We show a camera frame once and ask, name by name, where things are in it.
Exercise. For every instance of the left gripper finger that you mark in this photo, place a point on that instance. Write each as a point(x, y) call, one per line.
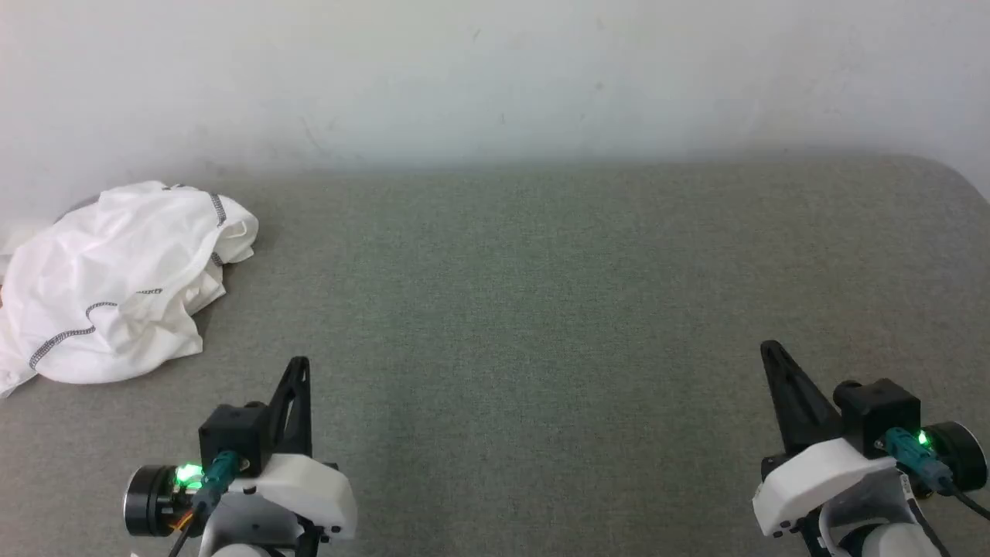
point(292, 418)

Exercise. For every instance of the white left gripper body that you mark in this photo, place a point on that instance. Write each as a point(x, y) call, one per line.
point(309, 491)

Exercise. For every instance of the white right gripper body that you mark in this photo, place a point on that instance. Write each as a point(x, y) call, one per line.
point(812, 483)

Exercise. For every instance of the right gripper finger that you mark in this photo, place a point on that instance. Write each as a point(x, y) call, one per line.
point(800, 410)

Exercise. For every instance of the white shirt with grey stitching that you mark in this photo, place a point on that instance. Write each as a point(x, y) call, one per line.
point(116, 271)

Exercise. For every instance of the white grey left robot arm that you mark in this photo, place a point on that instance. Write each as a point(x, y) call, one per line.
point(247, 530)

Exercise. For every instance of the grey fabric sofa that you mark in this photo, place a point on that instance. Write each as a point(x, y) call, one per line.
point(503, 309)

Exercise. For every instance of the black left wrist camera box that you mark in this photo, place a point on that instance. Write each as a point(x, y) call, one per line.
point(232, 429)

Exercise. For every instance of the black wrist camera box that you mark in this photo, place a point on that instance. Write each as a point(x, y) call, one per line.
point(878, 410)
point(232, 429)

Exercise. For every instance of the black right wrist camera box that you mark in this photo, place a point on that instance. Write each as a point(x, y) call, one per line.
point(878, 410)

